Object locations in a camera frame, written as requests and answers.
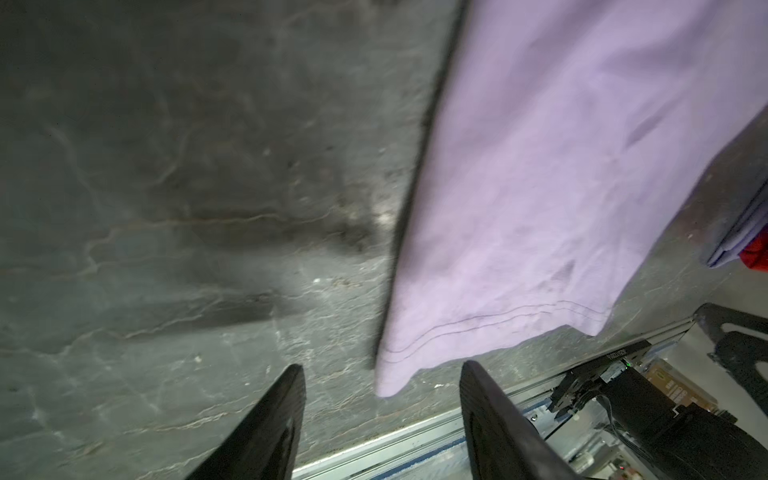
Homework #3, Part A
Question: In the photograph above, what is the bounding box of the lavender folded shirt in stack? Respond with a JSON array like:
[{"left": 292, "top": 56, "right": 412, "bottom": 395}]
[{"left": 705, "top": 182, "right": 767, "bottom": 269}]

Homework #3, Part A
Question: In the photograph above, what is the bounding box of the red folded shirt in stack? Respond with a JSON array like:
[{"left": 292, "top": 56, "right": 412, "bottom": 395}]
[{"left": 739, "top": 226, "right": 768, "bottom": 272}]

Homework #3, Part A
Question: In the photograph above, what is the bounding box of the purple t shirt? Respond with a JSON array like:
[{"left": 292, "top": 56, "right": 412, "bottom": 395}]
[{"left": 375, "top": 1, "right": 767, "bottom": 397}]

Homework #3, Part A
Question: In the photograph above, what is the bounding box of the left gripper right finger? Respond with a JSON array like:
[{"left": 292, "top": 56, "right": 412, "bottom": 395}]
[{"left": 459, "top": 360, "right": 579, "bottom": 480}]

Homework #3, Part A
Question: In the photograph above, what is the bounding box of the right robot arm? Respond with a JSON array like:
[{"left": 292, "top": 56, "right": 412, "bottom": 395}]
[{"left": 599, "top": 304, "right": 767, "bottom": 479}]

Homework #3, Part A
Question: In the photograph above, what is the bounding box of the small brown box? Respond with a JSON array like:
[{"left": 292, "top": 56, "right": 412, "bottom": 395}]
[{"left": 644, "top": 359, "right": 718, "bottom": 413}]

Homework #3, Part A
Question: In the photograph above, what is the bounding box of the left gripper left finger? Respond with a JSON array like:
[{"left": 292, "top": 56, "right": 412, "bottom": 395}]
[{"left": 188, "top": 364, "right": 306, "bottom": 480}]

